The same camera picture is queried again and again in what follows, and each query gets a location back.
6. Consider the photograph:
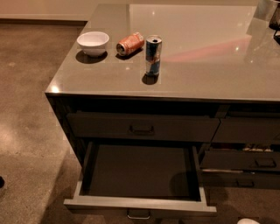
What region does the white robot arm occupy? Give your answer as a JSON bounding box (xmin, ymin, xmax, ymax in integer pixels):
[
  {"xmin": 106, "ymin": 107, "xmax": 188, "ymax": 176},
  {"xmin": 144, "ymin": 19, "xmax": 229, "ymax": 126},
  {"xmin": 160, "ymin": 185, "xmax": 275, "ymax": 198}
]
[{"xmin": 237, "ymin": 218, "xmax": 260, "ymax": 224}]

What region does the blue silver energy drink can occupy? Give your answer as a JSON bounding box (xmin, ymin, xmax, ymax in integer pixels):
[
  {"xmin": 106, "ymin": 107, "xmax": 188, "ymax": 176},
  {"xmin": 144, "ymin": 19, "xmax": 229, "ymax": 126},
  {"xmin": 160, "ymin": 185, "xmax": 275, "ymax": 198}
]
[{"xmin": 145, "ymin": 35, "xmax": 162, "ymax": 76}]

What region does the orange soda can lying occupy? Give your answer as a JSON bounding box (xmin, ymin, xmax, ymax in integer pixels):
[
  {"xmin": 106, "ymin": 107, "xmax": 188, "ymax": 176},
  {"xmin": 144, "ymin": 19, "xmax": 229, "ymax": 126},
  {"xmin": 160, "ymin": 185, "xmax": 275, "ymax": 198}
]
[{"xmin": 116, "ymin": 32, "xmax": 144, "ymax": 56}]

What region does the dark cabinet with grey top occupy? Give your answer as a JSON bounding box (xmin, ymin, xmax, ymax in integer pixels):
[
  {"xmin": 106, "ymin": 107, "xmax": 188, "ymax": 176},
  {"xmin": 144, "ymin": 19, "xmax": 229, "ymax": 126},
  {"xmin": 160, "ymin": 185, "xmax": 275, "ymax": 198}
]
[{"xmin": 44, "ymin": 3, "xmax": 280, "ymax": 191}]

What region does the white ceramic bowl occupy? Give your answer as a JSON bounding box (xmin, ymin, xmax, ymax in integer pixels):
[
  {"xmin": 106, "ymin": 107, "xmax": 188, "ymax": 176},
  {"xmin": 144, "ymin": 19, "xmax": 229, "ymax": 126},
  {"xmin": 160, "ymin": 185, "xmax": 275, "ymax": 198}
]
[{"xmin": 77, "ymin": 31, "xmax": 109, "ymax": 57}]

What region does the dark object on floor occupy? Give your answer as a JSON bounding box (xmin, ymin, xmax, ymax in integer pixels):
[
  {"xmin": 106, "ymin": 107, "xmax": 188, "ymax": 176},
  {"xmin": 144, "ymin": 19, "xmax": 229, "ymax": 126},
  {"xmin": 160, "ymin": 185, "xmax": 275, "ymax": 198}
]
[{"xmin": 0, "ymin": 176, "xmax": 5, "ymax": 188}]

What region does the dark object on countertop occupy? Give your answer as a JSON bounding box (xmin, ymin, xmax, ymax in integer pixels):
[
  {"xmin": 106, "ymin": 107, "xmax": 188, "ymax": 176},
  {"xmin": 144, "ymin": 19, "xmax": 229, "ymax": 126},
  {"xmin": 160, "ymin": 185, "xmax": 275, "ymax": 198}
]
[{"xmin": 269, "ymin": 3, "xmax": 280, "ymax": 45}]

